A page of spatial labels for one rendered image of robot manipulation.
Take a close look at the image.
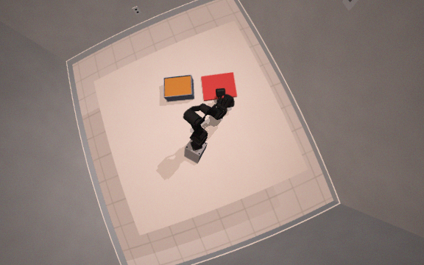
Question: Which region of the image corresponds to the red rectangular panel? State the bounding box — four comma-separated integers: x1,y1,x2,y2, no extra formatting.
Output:
201,72,237,101

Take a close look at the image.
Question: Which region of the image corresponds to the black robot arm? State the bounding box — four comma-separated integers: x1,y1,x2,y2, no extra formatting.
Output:
183,94,235,151

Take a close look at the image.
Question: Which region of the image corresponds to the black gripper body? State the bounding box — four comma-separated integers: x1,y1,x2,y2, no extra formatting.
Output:
216,88,225,103

